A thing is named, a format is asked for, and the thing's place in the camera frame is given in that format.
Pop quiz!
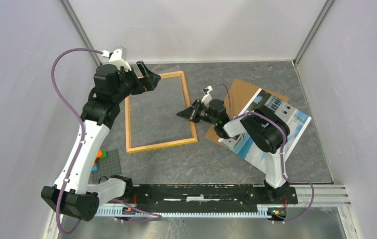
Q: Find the printed building photo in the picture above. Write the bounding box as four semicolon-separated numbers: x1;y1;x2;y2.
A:
218;89;311;173

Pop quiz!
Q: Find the brown cardboard backing board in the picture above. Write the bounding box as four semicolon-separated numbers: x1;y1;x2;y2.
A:
205;79;289;146

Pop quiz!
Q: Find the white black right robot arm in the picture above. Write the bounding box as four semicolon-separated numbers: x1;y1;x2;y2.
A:
176;99;290;203

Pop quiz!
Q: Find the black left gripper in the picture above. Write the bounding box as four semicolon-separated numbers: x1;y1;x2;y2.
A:
112;61;161;103

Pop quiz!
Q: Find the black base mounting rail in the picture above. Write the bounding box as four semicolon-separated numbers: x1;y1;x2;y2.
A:
120;184;298;213

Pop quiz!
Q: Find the aluminium extrusion frame rail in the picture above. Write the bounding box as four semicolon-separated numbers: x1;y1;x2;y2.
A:
42;183;361;239

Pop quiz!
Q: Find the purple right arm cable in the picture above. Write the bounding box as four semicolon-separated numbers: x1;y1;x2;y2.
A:
209;83;315;225

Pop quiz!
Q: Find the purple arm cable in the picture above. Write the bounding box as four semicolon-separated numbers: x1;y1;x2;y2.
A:
209;83;315;225
50;48;164;236

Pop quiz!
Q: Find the grey lego baseplate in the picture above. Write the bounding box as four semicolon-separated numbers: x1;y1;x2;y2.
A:
89;149;121;184

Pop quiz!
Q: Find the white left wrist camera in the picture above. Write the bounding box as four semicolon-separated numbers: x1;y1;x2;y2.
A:
102;47;131;72

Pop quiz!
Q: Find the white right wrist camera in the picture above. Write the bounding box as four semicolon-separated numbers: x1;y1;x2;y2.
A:
201;85;213;107

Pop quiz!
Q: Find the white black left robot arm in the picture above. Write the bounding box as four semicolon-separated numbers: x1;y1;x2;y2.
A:
41;61;161;222

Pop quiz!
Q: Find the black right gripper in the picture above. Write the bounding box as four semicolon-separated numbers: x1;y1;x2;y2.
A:
177;99;217;125

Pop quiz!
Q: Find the orange curved toy block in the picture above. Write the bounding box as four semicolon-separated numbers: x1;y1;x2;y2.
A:
93;150;103;166

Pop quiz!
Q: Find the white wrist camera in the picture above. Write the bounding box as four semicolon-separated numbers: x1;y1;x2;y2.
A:
102;47;131;72
201;85;213;107

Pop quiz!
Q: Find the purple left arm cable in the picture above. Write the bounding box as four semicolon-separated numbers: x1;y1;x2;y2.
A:
50;48;164;236

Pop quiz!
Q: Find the orange wooden picture frame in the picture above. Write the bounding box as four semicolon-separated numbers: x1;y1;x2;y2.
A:
124;71;198;153

